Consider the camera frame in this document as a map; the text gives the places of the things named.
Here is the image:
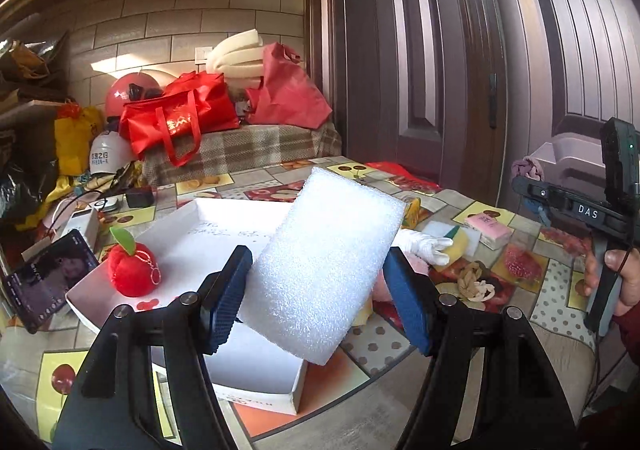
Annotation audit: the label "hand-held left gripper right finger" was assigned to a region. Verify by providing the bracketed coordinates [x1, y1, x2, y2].
[382, 247, 581, 450]

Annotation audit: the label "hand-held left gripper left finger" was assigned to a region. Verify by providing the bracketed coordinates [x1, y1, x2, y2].
[52, 245, 253, 450]

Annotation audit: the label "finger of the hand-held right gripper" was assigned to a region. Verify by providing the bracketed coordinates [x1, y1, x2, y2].
[511, 175, 555, 231]

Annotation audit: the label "white cardboard box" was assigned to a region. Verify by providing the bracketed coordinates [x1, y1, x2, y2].
[65, 197, 308, 416]

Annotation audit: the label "yellow green sponge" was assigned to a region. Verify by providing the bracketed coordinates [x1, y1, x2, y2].
[440, 226, 473, 265]

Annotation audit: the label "white foam block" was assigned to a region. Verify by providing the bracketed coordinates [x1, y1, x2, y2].
[237, 166, 407, 366]

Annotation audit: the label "person's right forearm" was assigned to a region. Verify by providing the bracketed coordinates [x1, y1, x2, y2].
[612, 302, 640, 381]

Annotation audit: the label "person's right hand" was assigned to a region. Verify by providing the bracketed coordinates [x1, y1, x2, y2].
[581, 246, 640, 318]

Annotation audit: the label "pink plush toy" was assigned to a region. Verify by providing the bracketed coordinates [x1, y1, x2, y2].
[370, 257, 431, 305]

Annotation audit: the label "lilac plastic chair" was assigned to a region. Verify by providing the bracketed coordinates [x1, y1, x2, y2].
[525, 131, 608, 215]

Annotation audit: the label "white glove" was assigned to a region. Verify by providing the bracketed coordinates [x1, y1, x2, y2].
[395, 229, 453, 267]

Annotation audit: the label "yellow tissue packet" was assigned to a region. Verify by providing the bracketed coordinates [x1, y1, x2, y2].
[404, 197, 422, 229]

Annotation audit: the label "fruit print tablecloth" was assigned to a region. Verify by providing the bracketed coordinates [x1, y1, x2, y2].
[0, 155, 621, 450]

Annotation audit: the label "red plush apple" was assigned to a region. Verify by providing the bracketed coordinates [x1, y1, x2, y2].
[107, 226, 163, 299]

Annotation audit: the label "red plastic packet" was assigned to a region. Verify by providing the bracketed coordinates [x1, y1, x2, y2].
[367, 161, 443, 195]

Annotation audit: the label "black charger brick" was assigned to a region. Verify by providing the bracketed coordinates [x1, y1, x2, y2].
[125, 186, 157, 209]

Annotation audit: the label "brown door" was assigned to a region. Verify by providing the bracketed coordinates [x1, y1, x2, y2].
[310, 0, 640, 211]

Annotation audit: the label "white round charger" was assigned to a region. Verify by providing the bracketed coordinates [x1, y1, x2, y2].
[92, 195, 121, 215]

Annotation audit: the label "plaid cloth bench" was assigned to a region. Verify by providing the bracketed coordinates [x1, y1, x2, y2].
[140, 120, 343, 185]

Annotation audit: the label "white power bank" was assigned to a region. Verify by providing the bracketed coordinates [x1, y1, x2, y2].
[60, 207, 101, 251]

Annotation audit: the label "black smartphone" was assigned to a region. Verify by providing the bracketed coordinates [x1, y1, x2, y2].
[2, 229, 101, 335]

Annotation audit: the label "white helmet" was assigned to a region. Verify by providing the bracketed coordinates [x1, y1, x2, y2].
[89, 127, 138, 178]

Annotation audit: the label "red tote bag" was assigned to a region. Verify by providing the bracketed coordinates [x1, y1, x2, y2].
[120, 72, 241, 168]

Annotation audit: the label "red nonwoven bag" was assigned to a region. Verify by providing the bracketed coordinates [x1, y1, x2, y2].
[244, 42, 333, 127]

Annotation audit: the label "yellow shopping bag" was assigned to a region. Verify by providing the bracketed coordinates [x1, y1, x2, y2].
[54, 100, 106, 177]

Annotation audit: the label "black plastic bag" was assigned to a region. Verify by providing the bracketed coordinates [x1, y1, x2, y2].
[0, 165, 56, 225]

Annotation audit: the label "red helmet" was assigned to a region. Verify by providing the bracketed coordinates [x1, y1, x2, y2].
[104, 71, 173, 118]

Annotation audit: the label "rolled white foam sheet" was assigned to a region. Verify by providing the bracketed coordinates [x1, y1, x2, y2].
[205, 28, 266, 85]

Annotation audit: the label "brown paper bags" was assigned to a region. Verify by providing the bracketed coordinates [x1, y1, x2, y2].
[0, 32, 71, 80]

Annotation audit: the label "beige braided hair tie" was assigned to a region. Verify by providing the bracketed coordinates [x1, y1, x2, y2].
[457, 261, 501, 305]

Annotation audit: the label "black door handle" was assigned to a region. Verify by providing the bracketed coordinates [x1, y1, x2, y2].
[487, 73, 498, 129]

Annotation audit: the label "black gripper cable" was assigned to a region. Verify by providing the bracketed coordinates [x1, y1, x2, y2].
[580, 327, 603, 416]

